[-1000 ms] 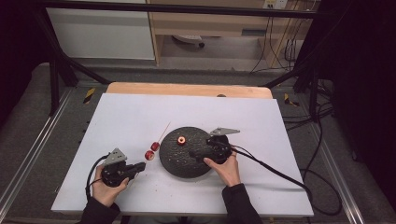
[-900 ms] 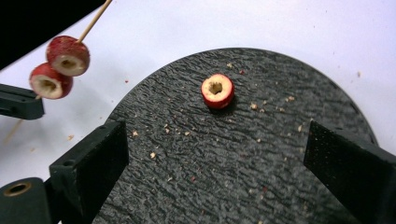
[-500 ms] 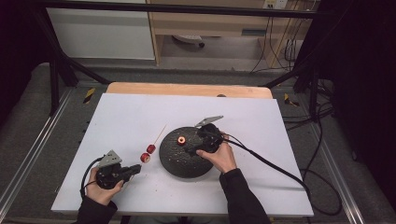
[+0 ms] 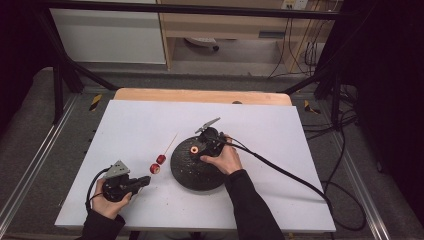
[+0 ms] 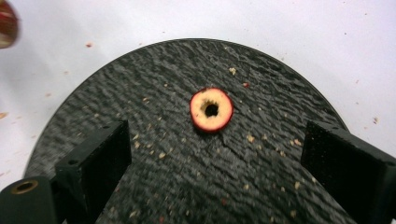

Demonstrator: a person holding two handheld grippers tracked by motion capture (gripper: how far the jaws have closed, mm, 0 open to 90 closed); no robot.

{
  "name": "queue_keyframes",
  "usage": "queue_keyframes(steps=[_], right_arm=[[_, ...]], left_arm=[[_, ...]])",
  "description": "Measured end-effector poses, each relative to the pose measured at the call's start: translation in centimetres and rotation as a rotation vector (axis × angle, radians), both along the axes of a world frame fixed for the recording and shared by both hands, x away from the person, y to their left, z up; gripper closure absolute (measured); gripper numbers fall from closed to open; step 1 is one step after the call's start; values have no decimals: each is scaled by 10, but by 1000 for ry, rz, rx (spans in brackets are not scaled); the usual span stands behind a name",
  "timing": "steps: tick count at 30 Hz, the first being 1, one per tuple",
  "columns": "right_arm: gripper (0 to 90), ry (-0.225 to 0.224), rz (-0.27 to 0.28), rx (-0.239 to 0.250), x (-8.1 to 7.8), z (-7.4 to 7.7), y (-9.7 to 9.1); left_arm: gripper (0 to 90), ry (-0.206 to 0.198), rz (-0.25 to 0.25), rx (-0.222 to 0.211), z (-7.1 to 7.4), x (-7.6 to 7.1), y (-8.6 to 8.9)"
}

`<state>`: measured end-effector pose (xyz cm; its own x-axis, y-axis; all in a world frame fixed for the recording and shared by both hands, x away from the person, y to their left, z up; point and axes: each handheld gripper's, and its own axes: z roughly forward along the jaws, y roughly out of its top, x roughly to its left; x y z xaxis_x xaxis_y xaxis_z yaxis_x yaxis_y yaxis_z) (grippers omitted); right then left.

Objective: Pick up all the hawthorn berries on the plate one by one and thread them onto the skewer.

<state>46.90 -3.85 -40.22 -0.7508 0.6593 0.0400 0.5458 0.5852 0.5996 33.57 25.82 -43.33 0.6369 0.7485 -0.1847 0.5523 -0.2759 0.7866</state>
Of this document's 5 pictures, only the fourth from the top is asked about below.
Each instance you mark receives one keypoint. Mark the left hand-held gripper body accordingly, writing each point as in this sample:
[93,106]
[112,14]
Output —
[116,185]

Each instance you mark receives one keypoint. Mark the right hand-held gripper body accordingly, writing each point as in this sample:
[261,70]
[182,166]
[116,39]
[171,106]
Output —
[213,141]

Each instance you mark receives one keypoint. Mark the red hawthorn piece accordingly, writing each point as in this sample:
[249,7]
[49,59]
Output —
[161,159]
[154,168]
[194,149]

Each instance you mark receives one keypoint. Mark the black round plate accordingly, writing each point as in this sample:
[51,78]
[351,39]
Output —
[190,173]

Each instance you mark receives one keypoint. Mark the thin bamboo skewer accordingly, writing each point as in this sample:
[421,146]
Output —
[171,142]

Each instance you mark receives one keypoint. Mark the person's left hand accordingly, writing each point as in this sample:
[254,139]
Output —
[108,206]

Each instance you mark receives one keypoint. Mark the person's right hand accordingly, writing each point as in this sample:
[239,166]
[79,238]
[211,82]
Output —
[228,161]

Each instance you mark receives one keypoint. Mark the wooden table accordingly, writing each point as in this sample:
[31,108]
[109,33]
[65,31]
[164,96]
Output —
[186,96]

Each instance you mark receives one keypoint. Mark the white board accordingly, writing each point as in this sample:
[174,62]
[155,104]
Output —
[133,126]

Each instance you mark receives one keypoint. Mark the yellow black floor tape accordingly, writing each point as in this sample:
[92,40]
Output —
[95,102]
[311,107]

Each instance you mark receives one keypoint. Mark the white chair base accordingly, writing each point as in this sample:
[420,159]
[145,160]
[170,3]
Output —
[201,41]

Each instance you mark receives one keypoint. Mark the light wooden desk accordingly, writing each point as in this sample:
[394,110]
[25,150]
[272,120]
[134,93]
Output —
[216,25]

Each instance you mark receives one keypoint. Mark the white cabinet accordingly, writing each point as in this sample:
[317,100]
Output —
[106,36]

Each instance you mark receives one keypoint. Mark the aluminium floor rail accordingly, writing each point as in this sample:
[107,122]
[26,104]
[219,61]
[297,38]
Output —
[363,193]
[36,160]

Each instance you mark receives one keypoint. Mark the black metal frame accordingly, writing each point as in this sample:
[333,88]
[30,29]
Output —
[186,11]

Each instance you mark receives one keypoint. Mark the white wall socket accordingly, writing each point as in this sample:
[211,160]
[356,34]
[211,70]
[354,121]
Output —
[294,4]

